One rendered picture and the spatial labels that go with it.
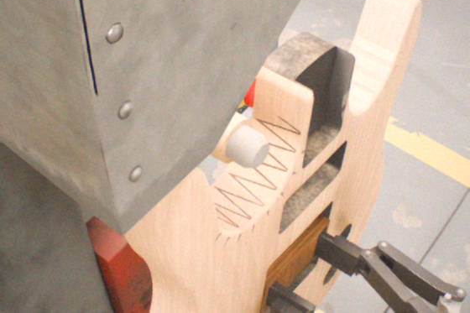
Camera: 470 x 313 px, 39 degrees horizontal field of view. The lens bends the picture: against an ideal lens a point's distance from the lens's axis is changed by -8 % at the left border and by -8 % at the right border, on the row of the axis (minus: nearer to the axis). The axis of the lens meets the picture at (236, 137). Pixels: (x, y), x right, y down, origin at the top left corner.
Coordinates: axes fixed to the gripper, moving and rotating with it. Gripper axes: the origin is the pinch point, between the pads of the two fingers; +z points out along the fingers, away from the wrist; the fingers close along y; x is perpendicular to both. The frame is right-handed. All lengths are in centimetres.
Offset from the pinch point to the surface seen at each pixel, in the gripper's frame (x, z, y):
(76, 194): 31.3, -2.3, -24.5
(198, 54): 36.5, -4.5, -20.5
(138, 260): -49, 38, 17
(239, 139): 20.0, 2.1, -8.1
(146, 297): -62, 38, 18
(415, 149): -91, 26, 125
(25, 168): -13.5, 40.0, -1.0
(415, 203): -93, 16, 107
